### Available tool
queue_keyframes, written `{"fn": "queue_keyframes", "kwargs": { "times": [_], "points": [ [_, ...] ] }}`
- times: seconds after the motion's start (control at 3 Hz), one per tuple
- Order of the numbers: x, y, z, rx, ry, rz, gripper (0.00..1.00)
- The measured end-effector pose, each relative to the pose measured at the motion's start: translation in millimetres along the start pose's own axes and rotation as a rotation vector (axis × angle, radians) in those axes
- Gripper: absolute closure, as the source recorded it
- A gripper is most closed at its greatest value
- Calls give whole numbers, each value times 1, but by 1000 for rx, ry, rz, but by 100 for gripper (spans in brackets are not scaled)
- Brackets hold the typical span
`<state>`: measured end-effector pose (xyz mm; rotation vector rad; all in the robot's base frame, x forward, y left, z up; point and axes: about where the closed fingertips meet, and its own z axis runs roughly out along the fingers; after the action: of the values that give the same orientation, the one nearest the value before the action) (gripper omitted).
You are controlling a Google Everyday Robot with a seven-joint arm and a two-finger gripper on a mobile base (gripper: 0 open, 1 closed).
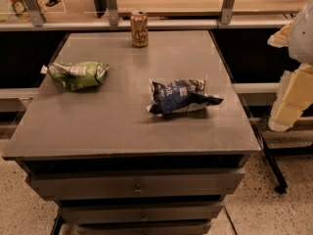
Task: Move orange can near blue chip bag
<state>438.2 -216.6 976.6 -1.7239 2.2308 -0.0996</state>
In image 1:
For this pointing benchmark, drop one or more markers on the blue chip bag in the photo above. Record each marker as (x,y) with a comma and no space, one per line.
(180,96)

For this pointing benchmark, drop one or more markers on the middle drawer with knob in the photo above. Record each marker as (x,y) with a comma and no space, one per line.
(142,212)

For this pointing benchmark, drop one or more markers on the top drawer with knob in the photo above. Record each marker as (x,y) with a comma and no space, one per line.
(92,186)

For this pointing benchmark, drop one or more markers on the grey metal bracket right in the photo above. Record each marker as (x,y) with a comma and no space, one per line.
(226,11)

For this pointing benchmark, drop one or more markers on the orange soda can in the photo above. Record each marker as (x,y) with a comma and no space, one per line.
(139,28)

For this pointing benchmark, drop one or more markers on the drawer with knob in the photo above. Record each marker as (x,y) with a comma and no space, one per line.
(142,212)
(92,186)

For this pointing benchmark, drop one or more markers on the black metal table leg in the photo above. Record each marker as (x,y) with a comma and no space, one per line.
(282,186)

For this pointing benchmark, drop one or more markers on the grey drawer cabinet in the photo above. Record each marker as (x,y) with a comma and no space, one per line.
(108,129)

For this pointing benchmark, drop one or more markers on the grey metal bracket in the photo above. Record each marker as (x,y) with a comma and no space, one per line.
(35,12)
(113,12)
(226,11)

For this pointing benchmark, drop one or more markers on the small black object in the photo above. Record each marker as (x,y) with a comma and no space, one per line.
(52,3)

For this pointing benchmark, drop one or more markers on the green chip bag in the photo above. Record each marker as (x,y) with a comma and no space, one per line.
(77,76)

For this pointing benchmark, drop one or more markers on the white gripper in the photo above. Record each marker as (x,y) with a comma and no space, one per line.
(302,36)

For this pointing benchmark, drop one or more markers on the bottom drawer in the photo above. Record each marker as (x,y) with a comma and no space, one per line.
(149,228)

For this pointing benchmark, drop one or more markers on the orange snack package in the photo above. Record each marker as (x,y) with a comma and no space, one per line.
(16,11)

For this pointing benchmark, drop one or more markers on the grey metal bracket middle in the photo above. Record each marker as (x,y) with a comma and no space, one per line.
(113,12)

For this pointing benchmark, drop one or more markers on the grey metal bracket left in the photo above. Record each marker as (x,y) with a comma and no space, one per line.
(35,12)

